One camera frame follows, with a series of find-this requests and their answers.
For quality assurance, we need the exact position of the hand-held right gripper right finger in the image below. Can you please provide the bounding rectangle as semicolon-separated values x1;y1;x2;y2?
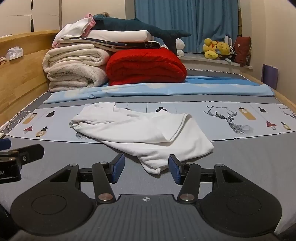
168;154;247;205

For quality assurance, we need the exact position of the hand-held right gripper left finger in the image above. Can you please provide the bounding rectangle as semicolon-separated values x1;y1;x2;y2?
50;153;125;205

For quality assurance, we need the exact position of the white shirt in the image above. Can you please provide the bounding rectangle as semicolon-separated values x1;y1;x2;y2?
69;102;214;175

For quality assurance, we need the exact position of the light blue sheet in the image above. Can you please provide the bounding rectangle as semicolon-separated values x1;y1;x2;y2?
43;75;275;104

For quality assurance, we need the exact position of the tissue pack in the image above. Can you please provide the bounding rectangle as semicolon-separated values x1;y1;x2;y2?
5;47;24;61

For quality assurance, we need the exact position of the deer printed bedsheet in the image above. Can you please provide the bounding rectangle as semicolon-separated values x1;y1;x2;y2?
6;101;296;143

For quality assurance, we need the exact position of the red folded blanket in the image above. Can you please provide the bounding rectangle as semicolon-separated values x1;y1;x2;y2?
106;46;187;86

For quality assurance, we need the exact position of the cream folded blanket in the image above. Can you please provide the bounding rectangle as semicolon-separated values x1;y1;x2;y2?
42;44;112;73

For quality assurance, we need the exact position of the window sill ledge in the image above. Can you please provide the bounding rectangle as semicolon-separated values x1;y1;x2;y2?
178;52;254;70

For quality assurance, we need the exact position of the white plush toy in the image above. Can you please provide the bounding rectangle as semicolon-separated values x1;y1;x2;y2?
174;38;186;56

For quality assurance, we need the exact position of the dark starry folded quilt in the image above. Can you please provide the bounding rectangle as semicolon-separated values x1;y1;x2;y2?
58;38;161;52

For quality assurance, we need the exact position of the yellow plush toy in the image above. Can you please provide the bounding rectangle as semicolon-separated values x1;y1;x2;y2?
216;41;231;56
203;38;219;60

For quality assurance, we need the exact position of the white wardrobe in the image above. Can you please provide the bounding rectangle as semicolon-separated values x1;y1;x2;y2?
0;0;63;38

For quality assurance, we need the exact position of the white garment with pink trim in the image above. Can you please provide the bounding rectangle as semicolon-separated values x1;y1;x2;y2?
52;13;97;48

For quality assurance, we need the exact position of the dark red cushion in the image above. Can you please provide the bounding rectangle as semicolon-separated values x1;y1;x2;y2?
233;36;252;67

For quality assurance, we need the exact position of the dark teal shark plush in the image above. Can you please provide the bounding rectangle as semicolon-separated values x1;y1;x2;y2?
92;13;192;56

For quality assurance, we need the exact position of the blue curtain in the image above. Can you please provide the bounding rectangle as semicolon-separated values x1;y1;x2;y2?
134;0;239;54

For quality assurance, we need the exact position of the white cable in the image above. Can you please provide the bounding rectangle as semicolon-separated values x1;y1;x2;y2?
0;110;33;134

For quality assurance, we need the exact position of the wooden bed frame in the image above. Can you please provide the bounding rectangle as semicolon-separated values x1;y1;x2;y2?
0;30;296;127

